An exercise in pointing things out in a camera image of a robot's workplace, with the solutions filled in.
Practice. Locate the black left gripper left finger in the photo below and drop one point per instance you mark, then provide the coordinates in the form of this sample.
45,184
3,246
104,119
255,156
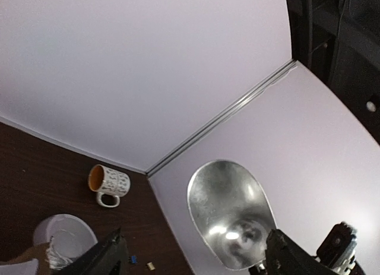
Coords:
109,256

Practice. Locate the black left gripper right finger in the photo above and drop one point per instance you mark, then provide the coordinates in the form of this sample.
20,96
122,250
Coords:
284,256

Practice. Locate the gold binder clip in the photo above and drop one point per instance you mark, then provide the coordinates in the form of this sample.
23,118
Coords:
150,266

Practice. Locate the dog food bag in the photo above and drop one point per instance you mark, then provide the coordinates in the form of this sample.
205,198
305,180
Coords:
41,259

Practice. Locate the metal scoop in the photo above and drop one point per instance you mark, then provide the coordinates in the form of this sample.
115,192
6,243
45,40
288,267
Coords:
231,213

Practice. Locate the grey double pet bowl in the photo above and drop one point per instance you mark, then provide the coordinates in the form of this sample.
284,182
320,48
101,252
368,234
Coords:
68,238

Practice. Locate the patterned white mug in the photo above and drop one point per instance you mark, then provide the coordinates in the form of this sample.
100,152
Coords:
107,181

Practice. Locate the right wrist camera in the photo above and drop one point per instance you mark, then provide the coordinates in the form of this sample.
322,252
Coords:
337,251

